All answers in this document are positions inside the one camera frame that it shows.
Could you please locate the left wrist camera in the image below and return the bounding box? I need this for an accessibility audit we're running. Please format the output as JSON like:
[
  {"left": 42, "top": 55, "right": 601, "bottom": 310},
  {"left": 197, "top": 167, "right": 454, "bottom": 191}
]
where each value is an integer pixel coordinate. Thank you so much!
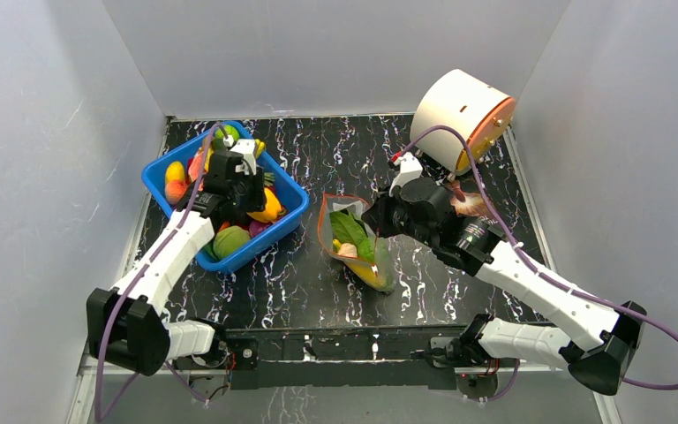
[{"left": 230, "top": 139, "right": 257, "bottom": 176}]

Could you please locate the orange peach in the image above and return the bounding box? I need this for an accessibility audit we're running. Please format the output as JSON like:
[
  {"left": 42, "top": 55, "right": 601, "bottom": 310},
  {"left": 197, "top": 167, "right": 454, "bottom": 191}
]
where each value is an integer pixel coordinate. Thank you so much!
[{"left": 164, "top": 180, "right": 189, "bottom": 206}]

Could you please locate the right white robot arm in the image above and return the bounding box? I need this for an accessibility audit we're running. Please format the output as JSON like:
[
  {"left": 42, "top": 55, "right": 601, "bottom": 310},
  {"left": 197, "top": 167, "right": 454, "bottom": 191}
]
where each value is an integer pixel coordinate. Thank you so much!
[{"left": 361, "top": 178, "right": 647, "bottom": 396}]

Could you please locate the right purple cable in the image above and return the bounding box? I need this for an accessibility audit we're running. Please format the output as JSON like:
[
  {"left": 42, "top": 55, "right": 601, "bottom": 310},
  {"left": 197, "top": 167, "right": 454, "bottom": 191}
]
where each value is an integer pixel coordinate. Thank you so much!
[{"left": 391, "top": 124, "right": 678, "bottom": 391}]

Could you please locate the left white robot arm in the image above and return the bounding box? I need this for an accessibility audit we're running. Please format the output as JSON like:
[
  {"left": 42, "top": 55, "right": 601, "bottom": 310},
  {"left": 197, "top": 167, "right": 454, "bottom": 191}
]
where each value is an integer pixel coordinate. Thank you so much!
[{"left": 87, "top": 149, "right": 267, "bottom": 375}]

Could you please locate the yellow lemon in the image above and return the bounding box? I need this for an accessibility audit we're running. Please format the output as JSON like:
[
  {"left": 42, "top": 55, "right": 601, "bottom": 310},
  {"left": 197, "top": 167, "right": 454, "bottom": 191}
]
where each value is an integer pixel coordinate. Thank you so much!
[{"left": 164, "top": 161, "right": 188, "bottom": 184}]

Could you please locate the white cylindrical container orange lid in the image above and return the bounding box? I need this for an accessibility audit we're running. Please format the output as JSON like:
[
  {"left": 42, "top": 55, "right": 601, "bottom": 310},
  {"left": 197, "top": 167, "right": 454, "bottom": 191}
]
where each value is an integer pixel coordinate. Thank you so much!
[{"left": 410, "top": 69, "right": 516, "bottom": 176}]

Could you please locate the yellow banana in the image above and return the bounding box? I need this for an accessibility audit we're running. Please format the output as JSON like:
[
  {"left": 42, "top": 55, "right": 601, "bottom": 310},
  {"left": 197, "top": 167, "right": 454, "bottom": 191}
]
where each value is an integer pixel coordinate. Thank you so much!
[{"left": 332, "top": 238, "right": 393, "bottom": 292}]

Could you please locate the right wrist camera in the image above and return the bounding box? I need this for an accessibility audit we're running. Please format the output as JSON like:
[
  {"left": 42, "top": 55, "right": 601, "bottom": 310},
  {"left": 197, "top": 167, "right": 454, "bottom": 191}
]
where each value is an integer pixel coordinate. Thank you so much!
[{"left": 388, "top": 152, "right": 423, "bottom": 195}]

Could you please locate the purple cable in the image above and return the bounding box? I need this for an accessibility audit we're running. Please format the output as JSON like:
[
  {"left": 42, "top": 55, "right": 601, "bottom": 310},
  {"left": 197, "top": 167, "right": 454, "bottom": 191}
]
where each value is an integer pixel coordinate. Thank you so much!
[
  {"left": 391, "top": 124, "right": 678, "bottom": 391},
  {"left": 93, "top": 121, "right": 235, "bottom": 424}
]

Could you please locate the dark book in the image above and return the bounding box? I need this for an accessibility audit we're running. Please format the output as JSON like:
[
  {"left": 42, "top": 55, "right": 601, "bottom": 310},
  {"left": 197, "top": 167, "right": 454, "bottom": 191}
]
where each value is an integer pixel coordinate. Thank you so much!
[{"left": 444, "top": 181, "right": 494, "bottom": 223}]

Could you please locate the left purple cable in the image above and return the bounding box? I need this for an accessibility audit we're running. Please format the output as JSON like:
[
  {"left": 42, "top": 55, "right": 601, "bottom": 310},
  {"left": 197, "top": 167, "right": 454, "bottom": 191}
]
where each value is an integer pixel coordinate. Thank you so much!
[{"left": 93, "top": 121, "right": 235, "bottom": 424}]

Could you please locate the purple red onion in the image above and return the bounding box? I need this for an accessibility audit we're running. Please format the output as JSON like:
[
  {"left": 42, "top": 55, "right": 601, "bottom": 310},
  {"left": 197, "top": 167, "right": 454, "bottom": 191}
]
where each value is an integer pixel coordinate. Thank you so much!
[{"left": 248, "top": 220, "right": 272, "bottom": 239}]

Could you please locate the green leaf vegetable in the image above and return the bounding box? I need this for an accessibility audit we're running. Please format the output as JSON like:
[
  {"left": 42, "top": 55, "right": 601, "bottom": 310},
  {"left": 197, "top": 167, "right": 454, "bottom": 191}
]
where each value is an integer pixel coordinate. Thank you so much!
[{"left": 328, "top": 208, "right": 376, "bottom": 256}]

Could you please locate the clear zip top bag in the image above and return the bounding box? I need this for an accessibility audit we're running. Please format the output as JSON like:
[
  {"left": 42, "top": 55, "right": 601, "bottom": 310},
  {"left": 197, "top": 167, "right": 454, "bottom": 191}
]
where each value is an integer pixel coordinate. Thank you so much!
[{"left": 317, "top": 193, "right": 396, "bottom": 292}]

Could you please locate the pale green cabbage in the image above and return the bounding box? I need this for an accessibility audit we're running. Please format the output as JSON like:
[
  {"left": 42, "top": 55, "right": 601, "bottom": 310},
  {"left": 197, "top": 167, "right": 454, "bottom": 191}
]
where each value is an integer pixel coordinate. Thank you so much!
[{"left": 212, "top": 226, "right": 251, "bottom": 260}]

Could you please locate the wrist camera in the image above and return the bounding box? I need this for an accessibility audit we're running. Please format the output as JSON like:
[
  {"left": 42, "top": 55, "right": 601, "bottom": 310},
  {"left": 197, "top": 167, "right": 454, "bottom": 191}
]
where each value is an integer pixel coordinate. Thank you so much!
[
  {"left": 388, "top": 152, "right": 423, "bottom": 195},
  {"left": 230, "top": 139, "right": 257, "bottom": 176}
]

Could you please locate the white garlic bulb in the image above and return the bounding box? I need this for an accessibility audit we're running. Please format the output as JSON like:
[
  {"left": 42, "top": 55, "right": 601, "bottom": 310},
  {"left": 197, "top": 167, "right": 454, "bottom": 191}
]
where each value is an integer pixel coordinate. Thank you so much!
[{"left": 335, "top": 243, "right": 358, "bottom": 258}]

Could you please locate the blue plastic basket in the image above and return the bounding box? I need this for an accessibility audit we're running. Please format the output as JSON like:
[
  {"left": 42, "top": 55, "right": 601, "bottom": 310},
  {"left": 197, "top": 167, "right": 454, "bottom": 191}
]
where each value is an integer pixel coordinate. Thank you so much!
[{"left": 141, "top": 133, "right": 309, "bottom": 274}]

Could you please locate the yellow bell pepper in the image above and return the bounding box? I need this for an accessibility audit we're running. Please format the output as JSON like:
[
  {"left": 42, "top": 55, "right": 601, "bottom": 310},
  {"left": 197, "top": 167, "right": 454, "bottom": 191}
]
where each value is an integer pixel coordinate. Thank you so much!
[{"left": 246, "top": 187, "right": 287, "bottom": 223}]

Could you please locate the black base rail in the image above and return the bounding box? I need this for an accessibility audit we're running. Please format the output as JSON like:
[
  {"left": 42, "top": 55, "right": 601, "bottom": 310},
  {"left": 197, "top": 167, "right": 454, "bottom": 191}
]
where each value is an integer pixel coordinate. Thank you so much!
[{"left": 186, "top": 324, "right": 501, "bottom": 392}]

